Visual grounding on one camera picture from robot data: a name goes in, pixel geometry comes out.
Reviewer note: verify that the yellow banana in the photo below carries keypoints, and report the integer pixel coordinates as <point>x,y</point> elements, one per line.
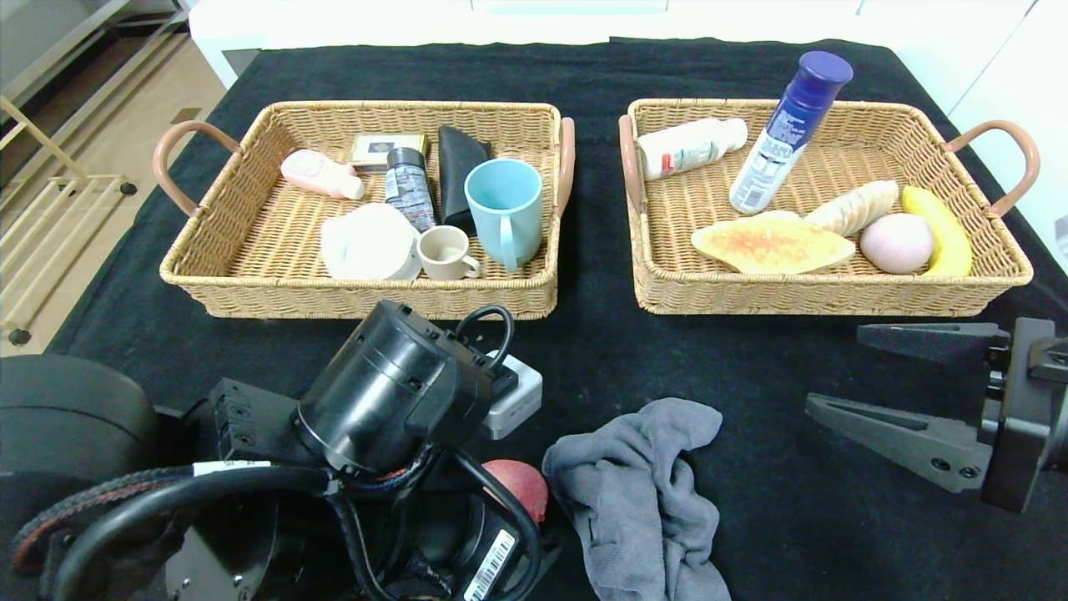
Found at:
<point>943,229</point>

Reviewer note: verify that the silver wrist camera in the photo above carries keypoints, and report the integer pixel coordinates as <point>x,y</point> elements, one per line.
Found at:
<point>1063,238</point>
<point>513,401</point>

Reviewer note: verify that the pink and white small bottle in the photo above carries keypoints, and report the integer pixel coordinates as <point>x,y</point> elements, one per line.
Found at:
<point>321,174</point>

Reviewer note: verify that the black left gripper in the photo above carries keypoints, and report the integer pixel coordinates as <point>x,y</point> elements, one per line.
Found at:
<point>492,561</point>

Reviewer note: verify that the small beige ceramic cup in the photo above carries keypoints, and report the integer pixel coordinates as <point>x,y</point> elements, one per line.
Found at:
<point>442,250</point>

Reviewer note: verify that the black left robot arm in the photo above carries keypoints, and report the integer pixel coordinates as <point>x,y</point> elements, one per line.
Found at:
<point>384,392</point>

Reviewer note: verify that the pale pink round fruit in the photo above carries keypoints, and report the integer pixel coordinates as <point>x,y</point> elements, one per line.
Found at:
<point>894,242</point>

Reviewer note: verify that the red apple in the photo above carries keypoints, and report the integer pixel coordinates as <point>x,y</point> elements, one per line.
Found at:
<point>521,484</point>

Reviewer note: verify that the white plastic lid dish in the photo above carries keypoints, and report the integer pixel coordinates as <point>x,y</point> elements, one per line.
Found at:
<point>367,242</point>

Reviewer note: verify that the small gold box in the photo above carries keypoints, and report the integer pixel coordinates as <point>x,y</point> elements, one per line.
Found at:
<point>375,150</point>

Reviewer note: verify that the grey cloth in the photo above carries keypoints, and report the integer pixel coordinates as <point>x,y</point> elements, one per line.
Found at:
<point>634,501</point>

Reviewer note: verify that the light blue plastic mug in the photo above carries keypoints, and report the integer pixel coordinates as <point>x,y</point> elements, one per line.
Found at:
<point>505,204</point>

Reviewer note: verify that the light wooden wheeled rack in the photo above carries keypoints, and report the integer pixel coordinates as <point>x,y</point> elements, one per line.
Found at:
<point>50,217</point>

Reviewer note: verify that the white plastic bottle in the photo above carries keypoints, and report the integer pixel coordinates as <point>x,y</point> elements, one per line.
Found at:
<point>688,148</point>

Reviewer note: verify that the flat toasted bread slice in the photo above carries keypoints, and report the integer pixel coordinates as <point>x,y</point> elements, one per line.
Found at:
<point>772,244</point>

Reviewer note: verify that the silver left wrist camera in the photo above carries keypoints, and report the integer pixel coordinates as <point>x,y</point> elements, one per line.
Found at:
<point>513,401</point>

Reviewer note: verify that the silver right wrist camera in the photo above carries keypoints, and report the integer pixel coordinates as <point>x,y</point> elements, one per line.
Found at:
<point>1063,238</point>

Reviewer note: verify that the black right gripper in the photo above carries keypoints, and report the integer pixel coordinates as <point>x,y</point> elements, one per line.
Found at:
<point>1020,417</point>

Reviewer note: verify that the black soft pouch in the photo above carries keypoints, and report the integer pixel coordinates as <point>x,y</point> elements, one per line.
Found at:
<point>457,175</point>

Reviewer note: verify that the spray can with blue cap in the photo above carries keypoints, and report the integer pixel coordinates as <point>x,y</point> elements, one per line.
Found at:
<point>784,133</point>

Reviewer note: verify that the dark jar with printed label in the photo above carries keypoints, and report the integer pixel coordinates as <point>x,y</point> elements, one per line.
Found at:
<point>409,188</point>

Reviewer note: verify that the wooden shelf unit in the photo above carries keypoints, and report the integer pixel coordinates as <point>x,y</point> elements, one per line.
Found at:
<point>58,50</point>

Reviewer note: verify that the golden striped croissant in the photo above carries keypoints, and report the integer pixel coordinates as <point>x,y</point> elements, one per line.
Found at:
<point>851,209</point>

